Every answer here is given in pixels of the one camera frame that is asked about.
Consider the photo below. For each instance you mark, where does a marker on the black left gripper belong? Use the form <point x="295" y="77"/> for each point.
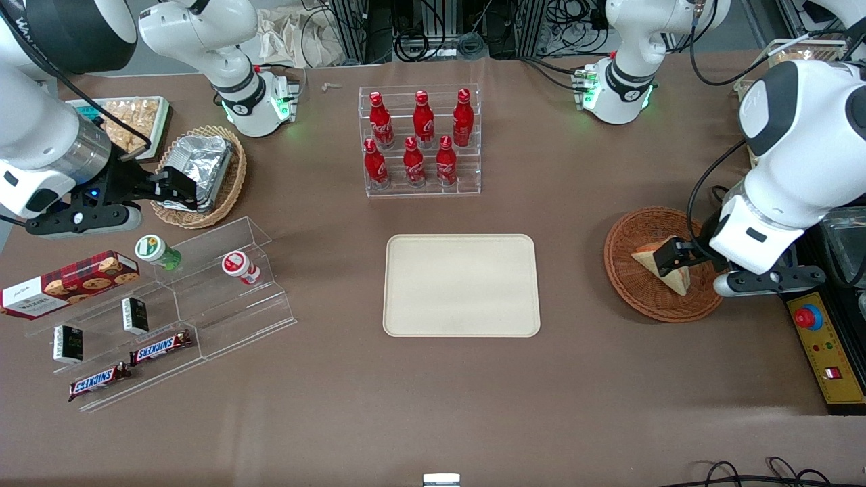
<point x="695" y="249"/>

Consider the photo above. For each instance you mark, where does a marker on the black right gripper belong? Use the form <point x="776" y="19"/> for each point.
<point x="124" y="184"/>

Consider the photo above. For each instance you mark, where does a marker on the triangle sandwich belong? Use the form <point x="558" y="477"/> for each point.
<point x="651" y="260"/>

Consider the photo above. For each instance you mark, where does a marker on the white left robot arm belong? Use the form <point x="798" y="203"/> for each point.
<point x="812" y="135"/>

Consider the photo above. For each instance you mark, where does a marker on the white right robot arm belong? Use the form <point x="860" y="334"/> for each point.
<point x="34" y="125"/>

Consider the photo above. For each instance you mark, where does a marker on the light wicker basket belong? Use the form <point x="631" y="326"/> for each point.
<point x="233" y="182"/>

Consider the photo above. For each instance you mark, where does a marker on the brown wicker basket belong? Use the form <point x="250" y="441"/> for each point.
<point x="626" y="270"/>

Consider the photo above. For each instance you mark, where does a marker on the white snack tray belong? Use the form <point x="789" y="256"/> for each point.
<point x="84" y="107"/>

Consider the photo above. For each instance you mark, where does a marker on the cream plastic tray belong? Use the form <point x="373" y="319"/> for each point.
<point x="461" y="285"/>

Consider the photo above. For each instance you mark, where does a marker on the silver foil container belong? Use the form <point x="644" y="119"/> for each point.
<point x="203" y="159"/>

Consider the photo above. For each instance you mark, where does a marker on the green drink bottle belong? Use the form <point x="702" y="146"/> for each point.
<point x="157" y="251"/>

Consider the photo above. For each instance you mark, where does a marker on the bag of brown crackers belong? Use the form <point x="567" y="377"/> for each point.
<point x="132" y="122"/>

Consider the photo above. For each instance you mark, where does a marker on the red white drink bottle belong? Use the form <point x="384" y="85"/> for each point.
<point x="240" y="267"/>

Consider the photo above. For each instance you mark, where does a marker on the small black white box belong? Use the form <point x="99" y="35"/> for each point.
<point x="135" y="316"/>
<point x="68" y="343"/>

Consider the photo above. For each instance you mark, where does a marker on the clear acrylic step shelf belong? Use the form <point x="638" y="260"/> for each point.
<point x="230" y="318"/>
<point x="101" y="352"/>

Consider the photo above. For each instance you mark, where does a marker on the red emergency stop button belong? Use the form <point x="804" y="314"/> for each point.
<point x="808" y="317"/>

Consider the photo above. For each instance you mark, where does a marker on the red tartan cookie box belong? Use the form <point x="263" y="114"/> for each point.
<point x="67" y="284"/>

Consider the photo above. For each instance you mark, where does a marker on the snickers chocolate bar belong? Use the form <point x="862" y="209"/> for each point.
<point x="161" y="348"/>
<point x="100" y="381"/>

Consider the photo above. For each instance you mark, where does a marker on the clear plastic box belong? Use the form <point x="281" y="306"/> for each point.
<point x="846" y="243"/>

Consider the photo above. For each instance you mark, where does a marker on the yellow control panel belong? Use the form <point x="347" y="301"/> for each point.
<point x="832" y="352"/>

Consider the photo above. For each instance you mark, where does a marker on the crumpled brown paper bag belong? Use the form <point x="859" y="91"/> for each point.
<point x="298" y="37"/>

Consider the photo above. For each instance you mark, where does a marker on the red cola bottle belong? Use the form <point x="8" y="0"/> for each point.
<point x="381" y="123"/>
<point x="446" y="164"/>
<point x="463" y="119"/>
<point x="375" y="166"/>
<point x="424" y="120"/>
<point x="414" y="164"/>

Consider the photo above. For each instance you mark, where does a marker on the clear food container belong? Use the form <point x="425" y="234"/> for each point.
<point x="795" y="55"/>

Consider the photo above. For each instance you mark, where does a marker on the clear acrylic bottle rack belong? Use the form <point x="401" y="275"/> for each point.
<point x="433" y="193"/>

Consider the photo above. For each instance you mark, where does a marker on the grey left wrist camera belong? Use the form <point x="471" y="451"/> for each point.
<point x="771" y="283"/>

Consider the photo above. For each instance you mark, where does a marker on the dark right wrist camera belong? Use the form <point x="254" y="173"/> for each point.
<point x="81" y="220"/>

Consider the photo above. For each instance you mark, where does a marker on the aluminium frame post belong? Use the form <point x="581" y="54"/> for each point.
<point x="352" y="30"/>

